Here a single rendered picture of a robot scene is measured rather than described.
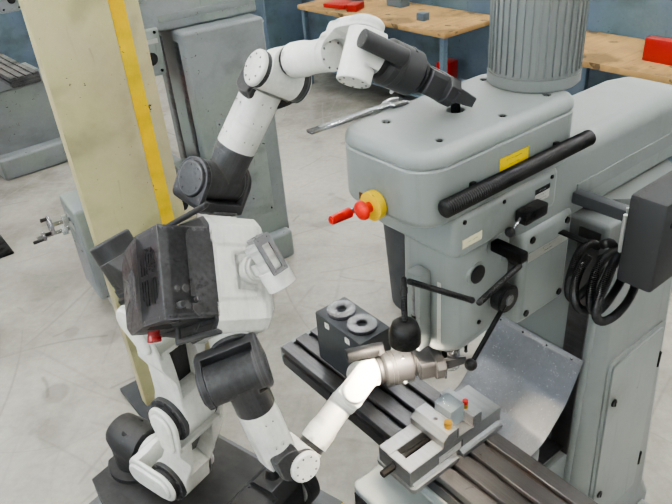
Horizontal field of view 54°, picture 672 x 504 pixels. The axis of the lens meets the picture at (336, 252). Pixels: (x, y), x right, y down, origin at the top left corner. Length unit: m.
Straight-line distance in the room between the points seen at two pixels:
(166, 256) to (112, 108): 1.54
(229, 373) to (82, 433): 2.22
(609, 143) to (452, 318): 0.57
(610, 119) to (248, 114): 0.86
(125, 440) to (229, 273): 1.07
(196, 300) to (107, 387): 2.44
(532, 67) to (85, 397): 2.95
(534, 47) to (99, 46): 1.81
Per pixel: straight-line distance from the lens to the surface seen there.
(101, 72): 2.83
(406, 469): 1.78
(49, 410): 3.81
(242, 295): 1.46
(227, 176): 1.50
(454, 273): 1.45
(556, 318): 1.98
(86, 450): 3.51
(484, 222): 1.39
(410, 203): 1.24
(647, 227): 1.48
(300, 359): 2.21
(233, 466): 2.44
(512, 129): 1.35
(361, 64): 1.23
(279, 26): 8.78
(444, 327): 1.55
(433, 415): 1.85
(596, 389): 2.07
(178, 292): 1.39
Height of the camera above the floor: 2.37
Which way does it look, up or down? 32 degrees down
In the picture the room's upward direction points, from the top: 5 degrees counter-clockwise
